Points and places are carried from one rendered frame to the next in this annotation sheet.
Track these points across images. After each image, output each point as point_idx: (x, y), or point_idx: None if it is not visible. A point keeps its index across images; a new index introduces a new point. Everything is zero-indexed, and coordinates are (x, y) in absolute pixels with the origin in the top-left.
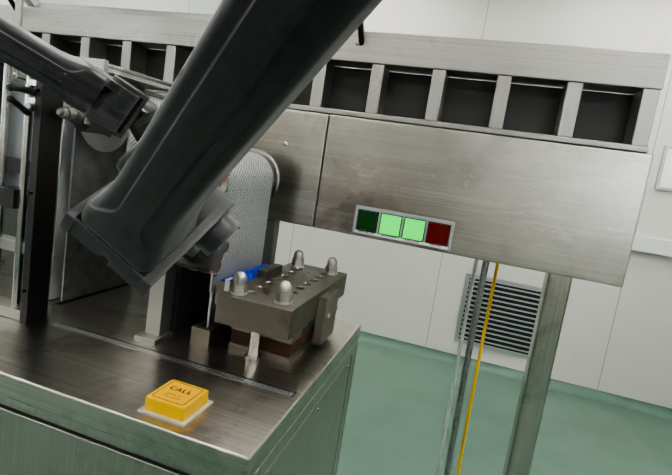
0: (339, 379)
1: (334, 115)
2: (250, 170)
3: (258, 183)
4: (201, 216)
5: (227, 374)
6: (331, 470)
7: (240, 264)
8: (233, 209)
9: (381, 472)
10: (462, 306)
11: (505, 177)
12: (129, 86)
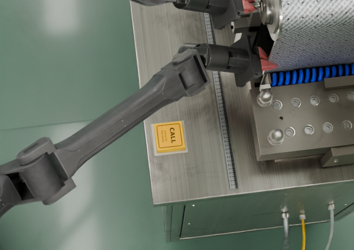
0: (348, 186)
1: None
2: (337, 20)
3: (353, 26)
4: (32, 195)
5: (226, 136)
6: (350, 202)
7: (315, 63)
8: (298, 42)
9: None
10: None
11: None
12: None
